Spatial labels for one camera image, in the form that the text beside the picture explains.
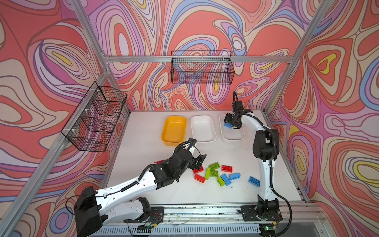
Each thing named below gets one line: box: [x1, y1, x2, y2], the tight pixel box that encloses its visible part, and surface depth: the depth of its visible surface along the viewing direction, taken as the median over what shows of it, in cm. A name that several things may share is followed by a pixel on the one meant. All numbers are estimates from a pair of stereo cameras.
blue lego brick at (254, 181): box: [247, 175, 261, 188], surface depth 85 cm
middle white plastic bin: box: [190, 114, 217, 144], surface depth 110 cm
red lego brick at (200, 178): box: [194, 173, 206, 184], surface depth 86 cm
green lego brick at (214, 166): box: [208, 162, 221, 171], surface depth 90 cm
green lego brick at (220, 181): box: [216, 176, 226, 187], surface depth 84 cm
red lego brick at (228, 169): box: [221, 164, 233, 173], surface depth 90 cm
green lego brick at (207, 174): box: [205, 167, 211, 181], surface depth 87 cm
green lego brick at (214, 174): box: [209, 170, 219, 178], surface depth 88 cm
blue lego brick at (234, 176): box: [228, 172, 241, 181], surface depth 86 cm
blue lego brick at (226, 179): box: [220, 173, 232, 187], surface depth 85 cm
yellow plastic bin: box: [160, 116, 188, 147], surface depth 109 cm
